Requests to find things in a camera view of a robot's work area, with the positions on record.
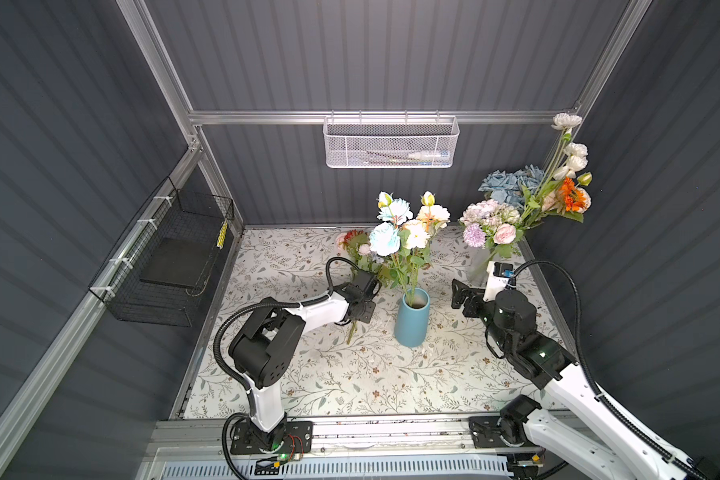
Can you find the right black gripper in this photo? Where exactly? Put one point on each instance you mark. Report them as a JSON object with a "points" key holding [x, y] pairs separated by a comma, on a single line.
{"points": [[460, 296]]}

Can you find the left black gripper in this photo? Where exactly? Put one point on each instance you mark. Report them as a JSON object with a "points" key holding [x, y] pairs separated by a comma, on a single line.
{"points": [[370, 306]]}

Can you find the blue ceramic vase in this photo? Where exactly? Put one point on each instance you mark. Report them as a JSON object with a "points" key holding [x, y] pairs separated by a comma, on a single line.
{"points": [[412, 320]]}

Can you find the cream rose stem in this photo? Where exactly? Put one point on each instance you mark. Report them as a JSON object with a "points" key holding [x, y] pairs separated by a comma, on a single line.
{"points": [[419, 234]]}

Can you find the blue rose bouquet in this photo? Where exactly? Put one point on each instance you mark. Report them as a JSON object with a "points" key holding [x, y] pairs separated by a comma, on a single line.
{"points": [[507, 187]]}

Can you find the peach rose stem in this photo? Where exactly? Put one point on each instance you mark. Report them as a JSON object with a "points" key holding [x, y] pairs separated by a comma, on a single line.
{"points": [[549, 200]]}

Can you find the orange gerbera flower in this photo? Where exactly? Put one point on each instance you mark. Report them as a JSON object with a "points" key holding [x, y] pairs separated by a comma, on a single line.
{"points": [[572, 201]]}

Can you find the white ranunculus stem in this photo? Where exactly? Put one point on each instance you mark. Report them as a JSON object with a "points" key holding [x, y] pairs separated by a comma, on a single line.
{"points": [[569, 159]]}

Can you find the clear ribbed glass vase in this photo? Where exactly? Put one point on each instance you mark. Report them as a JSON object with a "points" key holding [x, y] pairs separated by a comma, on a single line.
{"points": [[478, 271]]}

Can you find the pale blue white flower stem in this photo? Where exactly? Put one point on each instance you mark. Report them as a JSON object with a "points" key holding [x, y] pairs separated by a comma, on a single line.
{"points": [[385, 239]]}

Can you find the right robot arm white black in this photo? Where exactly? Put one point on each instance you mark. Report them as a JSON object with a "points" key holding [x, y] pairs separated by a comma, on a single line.
{"points": [[620, 446]]}

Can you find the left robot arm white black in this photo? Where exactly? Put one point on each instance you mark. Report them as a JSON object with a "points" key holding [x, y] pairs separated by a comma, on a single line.
{"points": [[256, 345]]}

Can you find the mixed pastel flower bunch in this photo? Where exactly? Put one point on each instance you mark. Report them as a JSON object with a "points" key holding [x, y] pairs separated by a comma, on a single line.
{"points": [[354, 245]]}

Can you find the marker pen in basket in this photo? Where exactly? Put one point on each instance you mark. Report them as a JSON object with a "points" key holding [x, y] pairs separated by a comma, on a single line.
{"points": [[426, 157]]}

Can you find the white wire mesh basket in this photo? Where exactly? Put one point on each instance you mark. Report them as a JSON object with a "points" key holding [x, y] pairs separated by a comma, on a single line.
{"points": [[347, 138]]}

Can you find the black wire basket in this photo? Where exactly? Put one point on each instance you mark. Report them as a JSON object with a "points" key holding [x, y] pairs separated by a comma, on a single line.
{"points": [[169, 269]]}

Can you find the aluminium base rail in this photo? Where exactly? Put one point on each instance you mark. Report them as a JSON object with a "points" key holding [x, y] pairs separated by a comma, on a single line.
{"points": [[415, 446]]}

